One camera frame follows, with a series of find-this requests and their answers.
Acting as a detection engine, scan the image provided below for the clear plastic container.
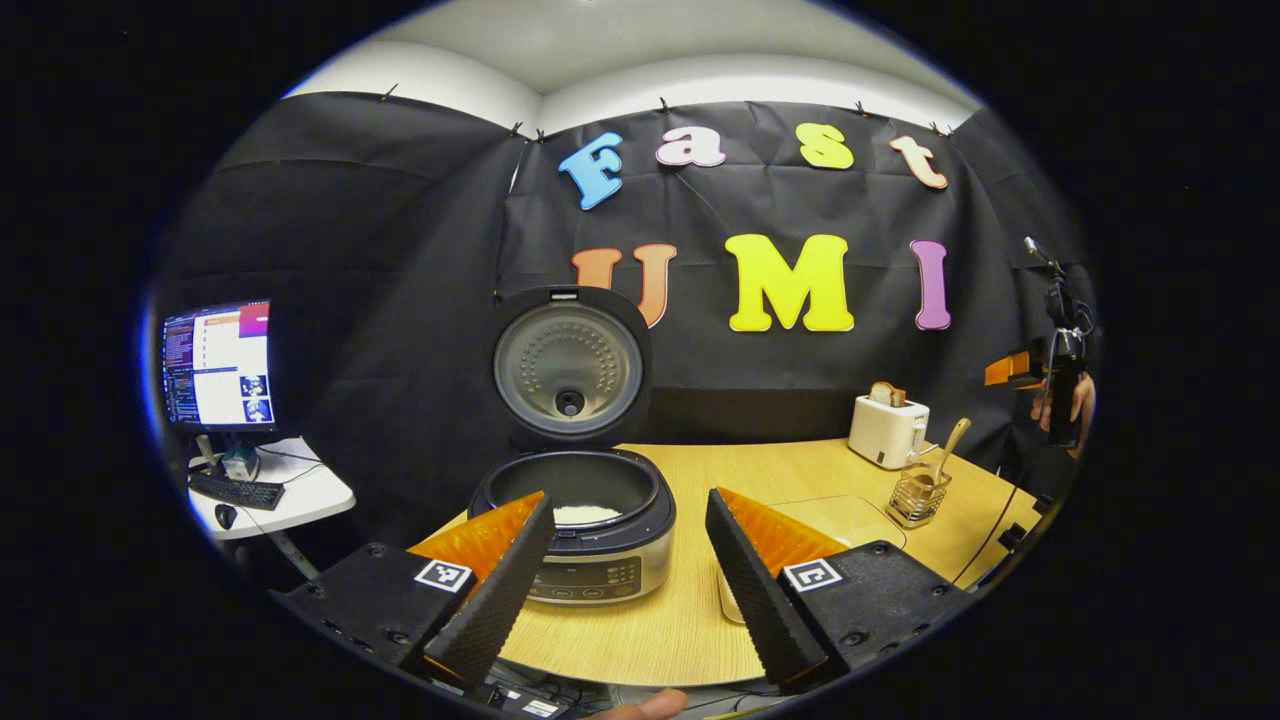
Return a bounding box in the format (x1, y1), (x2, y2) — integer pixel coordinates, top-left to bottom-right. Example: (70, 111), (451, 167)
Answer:
(718, 495), (908, 625)

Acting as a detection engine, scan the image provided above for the black keyboard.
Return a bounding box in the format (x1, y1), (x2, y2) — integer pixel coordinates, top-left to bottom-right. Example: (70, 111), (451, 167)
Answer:
(188, 470), (286, 512)

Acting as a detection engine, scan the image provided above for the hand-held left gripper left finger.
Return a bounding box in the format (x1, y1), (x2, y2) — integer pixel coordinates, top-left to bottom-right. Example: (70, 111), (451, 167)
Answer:
(270, 490), (557, 691)

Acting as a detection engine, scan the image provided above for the wire chopstick holder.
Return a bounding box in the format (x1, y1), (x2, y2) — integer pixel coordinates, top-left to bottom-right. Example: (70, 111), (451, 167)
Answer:
(887, 462), (953, 530)

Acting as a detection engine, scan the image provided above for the computer monitor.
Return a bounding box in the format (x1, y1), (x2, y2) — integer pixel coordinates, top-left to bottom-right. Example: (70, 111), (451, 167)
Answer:
(160, 298), (277, 433)

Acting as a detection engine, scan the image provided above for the white side table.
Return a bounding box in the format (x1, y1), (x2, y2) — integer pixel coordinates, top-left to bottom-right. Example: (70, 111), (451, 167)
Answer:
(187, 436), (357, 542)

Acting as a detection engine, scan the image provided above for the white toaster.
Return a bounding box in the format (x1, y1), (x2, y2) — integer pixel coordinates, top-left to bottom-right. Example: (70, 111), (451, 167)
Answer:
(848, 395), (931, 471)

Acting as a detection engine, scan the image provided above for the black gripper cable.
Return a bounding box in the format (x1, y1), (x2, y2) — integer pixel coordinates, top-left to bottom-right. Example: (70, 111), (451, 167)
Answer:
(950, 480), (1023, 588)

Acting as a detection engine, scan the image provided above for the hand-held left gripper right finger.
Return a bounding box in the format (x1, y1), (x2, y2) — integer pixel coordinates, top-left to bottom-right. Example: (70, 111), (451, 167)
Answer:
(705, 487), (977, 691)

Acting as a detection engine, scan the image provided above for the wooden spoon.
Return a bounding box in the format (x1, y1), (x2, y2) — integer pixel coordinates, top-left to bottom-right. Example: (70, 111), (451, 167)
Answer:
(915, 417), (972, 491)

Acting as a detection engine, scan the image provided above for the dark grey rice cooker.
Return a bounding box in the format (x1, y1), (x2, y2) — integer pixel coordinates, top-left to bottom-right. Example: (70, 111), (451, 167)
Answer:
(468, 285), (678, 607)

